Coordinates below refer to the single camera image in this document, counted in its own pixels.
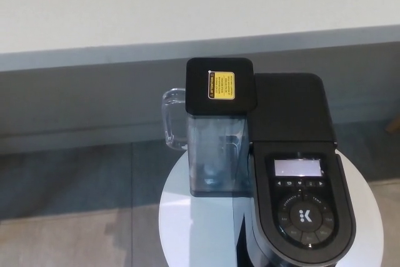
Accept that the black tank lid yellow sticker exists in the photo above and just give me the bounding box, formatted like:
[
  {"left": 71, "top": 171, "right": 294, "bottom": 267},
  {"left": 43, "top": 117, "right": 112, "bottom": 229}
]
[{"left": 186, "top": 57, "right": 260, "bottom": 115}]

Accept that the clear plastic water tank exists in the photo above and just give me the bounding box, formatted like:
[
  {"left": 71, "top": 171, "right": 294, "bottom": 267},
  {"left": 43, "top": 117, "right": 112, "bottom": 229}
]
[{"left": 161, "top": 89, "right": 254, "bottom": 198}]

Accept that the wooden furniture leg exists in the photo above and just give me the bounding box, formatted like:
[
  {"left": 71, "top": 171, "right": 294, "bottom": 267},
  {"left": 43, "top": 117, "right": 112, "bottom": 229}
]
[{"left": 385, "top": 113, "right": 400, "bottom": 133}]

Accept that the round white side table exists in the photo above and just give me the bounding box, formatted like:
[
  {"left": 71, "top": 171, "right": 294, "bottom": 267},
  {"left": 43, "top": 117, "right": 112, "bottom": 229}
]
[{"left": 158, "top": 151, "right": 384, "bottom": 267}]

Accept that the black single-serve coffee maker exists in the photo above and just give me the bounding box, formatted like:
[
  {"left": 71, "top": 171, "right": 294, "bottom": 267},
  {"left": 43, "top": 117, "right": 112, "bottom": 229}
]
[{"left": 236, "top": 72, "right": 358, "bottom": 267}]

